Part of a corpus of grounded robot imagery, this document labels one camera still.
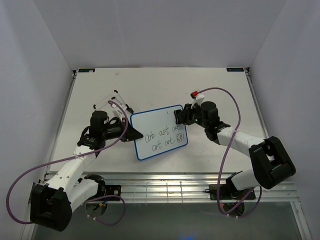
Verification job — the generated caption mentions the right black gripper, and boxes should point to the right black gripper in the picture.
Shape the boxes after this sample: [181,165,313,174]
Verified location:
[175,101,208,129]

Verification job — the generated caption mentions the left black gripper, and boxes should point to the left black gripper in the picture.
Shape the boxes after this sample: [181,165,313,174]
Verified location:
[102,118,144,143]

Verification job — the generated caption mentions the blue framed small whiteboard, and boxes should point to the blue framed small whiteboard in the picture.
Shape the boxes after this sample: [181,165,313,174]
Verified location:
[130,104,189,161]

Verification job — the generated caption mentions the black whiteboard eraser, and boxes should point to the black whiteboard eraser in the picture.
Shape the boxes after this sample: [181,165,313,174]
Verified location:
[173,109,183,125]

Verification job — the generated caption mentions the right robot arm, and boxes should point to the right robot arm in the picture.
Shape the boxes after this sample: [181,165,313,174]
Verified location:
[174,101,296,199]

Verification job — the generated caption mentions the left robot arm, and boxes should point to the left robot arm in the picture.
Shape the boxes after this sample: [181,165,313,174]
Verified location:
[30,110,144,232]

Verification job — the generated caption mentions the right blue table label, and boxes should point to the right blue table label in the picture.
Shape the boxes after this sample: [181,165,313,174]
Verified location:
[226,67,244,72]

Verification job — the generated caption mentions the blue table label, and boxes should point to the blue table label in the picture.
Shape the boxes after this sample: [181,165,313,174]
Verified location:
[78,68,96,73]
[226,67,244,72]

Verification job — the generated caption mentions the left blue table label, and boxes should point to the left blue table label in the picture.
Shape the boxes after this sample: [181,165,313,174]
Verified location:
[78,68,96,73]

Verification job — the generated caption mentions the wire whiteboard easel stand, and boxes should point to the wire whiteboard easel stand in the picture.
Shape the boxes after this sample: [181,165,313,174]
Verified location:
[93,90,134,114]

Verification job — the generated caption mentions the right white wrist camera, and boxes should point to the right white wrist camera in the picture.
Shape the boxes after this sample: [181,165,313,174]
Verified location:
[190,90,205,109]

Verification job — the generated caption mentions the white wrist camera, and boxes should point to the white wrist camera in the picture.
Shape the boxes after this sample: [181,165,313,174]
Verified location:
[109,102,134,121]
[190,90,205,109]

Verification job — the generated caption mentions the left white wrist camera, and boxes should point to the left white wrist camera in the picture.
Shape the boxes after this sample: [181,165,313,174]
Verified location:
[109,102,134,121]

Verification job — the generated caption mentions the aluminium front rail frame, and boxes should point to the aluminium front rail frame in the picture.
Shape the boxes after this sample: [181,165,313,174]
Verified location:
[95,172,300,204]

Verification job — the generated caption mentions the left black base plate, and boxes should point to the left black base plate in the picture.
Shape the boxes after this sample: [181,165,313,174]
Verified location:
[102,185,122,202]

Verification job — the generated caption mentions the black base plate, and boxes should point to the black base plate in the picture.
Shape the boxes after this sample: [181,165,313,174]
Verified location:
[208,183,257,201]
[102,185,122,202]

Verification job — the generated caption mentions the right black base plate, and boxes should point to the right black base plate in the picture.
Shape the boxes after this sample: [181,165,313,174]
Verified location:
[208,183,257,201]

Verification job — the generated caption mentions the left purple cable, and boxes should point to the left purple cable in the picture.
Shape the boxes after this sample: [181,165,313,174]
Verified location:
[5,100,130,225]

